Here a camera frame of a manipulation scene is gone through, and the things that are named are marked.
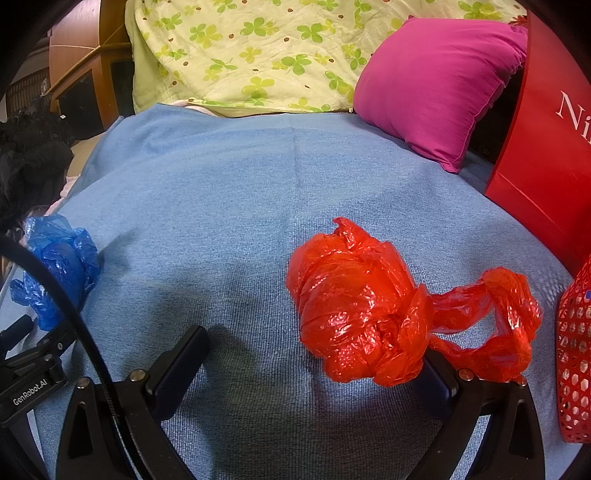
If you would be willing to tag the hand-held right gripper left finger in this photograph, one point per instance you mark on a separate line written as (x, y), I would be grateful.
(173, 387)

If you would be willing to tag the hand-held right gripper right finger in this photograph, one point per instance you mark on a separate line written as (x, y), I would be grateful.
(436, 387)

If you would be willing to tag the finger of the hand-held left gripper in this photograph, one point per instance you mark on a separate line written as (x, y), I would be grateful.
(51, 345)
(16, 330)

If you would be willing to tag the blue plastic bag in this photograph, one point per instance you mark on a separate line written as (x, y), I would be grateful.
(60, 258)

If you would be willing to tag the red plastic bag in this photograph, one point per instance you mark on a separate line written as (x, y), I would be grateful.
(355, 300)

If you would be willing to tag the red mesh basket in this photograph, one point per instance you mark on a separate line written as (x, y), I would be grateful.
(575, 360)

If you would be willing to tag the black crumpled cloth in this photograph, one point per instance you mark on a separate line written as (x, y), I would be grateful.
(27, 157)

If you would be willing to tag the blue blanket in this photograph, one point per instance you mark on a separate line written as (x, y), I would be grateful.
(207, 207)

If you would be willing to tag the wooden cabinet with dark glass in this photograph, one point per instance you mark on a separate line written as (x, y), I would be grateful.
(87, 101)

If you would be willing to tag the brown lattice door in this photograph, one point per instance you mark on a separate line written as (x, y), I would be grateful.
(27, 85)

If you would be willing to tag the red paper bag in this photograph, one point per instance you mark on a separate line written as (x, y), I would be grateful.
(545, 152)

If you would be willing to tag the magenta pillow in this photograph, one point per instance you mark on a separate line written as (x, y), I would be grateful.
(429, 87)

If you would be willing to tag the green clover print quilt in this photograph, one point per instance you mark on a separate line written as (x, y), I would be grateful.
(254, 55)

